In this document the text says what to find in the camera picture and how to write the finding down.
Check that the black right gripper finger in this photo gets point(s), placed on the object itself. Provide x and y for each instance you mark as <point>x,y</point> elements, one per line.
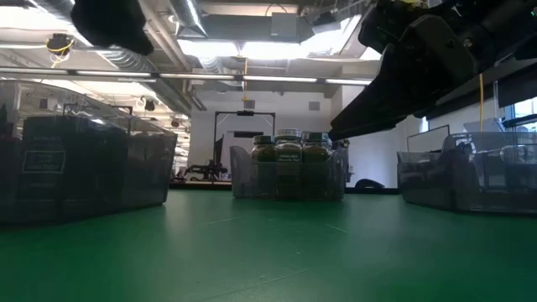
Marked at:
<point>386,100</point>
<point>394,123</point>

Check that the green-lid glass spice jar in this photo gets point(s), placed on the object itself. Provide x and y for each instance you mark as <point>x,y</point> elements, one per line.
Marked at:
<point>263,153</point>
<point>288,151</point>
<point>316,153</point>

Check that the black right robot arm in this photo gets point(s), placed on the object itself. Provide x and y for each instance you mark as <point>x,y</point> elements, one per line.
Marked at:
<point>524,25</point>

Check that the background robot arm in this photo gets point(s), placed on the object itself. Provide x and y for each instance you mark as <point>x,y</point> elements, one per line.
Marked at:
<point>205,171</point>

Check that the black dome object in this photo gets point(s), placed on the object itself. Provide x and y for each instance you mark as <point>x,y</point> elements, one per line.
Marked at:
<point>369,184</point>

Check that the smoky clear plastic bin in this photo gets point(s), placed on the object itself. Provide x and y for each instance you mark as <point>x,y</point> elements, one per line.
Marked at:
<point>423,184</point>
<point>147,168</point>
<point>251,184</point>

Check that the long ceiling light strip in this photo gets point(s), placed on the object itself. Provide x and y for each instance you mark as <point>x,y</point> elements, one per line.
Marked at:
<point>197,76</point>

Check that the grey ceiling box unit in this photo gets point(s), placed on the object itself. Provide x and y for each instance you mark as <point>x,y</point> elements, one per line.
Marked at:
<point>285,27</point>

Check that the green table mat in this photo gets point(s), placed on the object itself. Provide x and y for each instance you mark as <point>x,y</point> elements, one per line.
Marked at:
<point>268,251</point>

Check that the grey wall vent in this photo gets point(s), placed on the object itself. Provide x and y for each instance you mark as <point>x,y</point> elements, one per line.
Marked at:
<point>249,104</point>
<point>314,105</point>

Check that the silver ceiling air duct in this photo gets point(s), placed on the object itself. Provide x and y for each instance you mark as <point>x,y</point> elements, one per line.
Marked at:
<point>168,94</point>
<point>189,17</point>

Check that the black gantry frame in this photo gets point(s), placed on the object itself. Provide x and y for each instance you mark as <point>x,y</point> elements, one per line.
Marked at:
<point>244,112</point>

